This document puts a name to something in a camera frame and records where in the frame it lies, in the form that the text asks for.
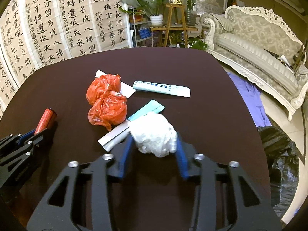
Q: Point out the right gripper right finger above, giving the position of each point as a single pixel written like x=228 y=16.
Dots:
x=225 y=198

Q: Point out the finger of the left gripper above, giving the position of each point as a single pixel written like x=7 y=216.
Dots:
x=41 y=142
x=21 y=138

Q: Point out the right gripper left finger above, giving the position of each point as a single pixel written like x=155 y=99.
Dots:
x=55 y=210

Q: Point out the red ribbed cylinder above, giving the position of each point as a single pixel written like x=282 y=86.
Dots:
x=46 y=121

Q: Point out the white plastic bag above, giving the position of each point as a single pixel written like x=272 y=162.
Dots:
x=153 y=134

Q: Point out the black trash bag bin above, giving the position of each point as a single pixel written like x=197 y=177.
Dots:
x=283 y=165

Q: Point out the white folded paper packet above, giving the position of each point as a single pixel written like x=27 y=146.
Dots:
x=115 y=136

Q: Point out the red plastic bag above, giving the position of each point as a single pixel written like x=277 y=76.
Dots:
x=108 y=105

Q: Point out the purple floor cloth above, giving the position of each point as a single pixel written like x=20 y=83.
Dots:
x=251 y=97

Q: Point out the white teal flat packet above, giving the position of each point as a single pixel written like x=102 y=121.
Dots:
x=152 y=106

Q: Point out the calligraphy folding screen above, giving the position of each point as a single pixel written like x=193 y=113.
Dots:
x=38 y=33

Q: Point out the white blue toothpaste tube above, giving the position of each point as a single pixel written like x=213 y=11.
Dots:
x=175 y=90

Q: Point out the ornate white grey sofa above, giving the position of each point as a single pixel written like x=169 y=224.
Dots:
x=259 y=45

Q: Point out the wooden plant stand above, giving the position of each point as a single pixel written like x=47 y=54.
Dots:
x=175 y=22

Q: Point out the plant in white pot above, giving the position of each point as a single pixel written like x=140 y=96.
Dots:
x=151 y=8

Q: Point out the ornate grey armchair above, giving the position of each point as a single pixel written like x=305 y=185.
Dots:
x=208 y=6

